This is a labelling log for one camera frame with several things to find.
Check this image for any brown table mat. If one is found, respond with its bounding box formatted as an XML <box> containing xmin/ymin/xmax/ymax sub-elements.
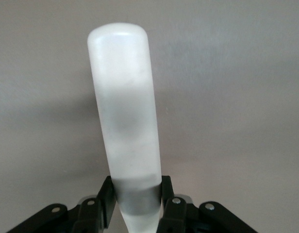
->
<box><xmin>0</xmin><ymin>0</ymin><xmax>299</xmax><ymax>233</ymax></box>

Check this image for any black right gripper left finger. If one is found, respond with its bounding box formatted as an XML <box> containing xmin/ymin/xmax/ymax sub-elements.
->
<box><xmin>8</xmin><ymin>176</ymin><xmax>120</xmax><ymax>233</ymax></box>

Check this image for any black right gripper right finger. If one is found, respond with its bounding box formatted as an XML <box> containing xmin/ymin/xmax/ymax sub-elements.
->
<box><xmin>156</xmin><ymin>176</ymin><xmax>258</xmax><ymax>233</ymax></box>

